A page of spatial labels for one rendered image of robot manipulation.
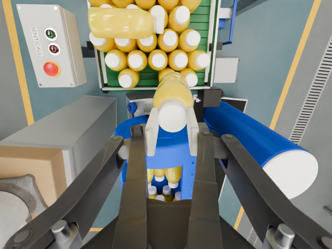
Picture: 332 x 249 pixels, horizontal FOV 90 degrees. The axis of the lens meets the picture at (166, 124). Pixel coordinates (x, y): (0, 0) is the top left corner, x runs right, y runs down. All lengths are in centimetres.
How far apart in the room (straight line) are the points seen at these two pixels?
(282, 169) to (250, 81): 113
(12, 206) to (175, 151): 56
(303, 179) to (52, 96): 193
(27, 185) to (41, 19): 54
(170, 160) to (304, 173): 69
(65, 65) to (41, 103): 142
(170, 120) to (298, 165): 79
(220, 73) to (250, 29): 107
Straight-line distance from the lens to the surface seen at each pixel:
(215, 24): 67
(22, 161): 77
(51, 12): 57
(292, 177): 97
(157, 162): 45
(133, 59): 53
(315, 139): 261
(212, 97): 65
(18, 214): 78
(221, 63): 80
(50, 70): 56
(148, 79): 71
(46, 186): 80
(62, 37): 56
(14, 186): 81
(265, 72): 193
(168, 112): 21
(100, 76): 65
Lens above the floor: 160
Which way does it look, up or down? 68 degrees down
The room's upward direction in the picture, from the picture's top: 169 degrees clockwise
